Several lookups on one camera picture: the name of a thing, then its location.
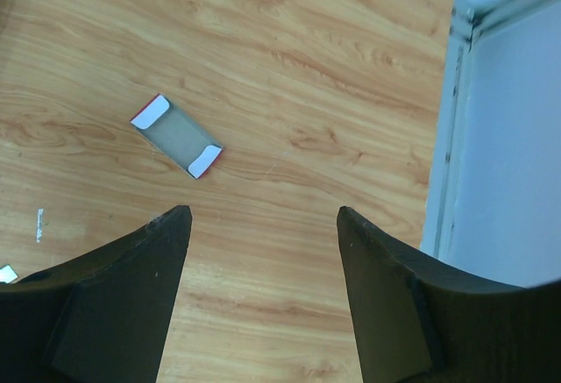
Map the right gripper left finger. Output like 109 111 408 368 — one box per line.
1 205 192 382

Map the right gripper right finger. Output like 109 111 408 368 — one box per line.
337 207 560 382

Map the small white staple tray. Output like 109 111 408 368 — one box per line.
130 94 224 179

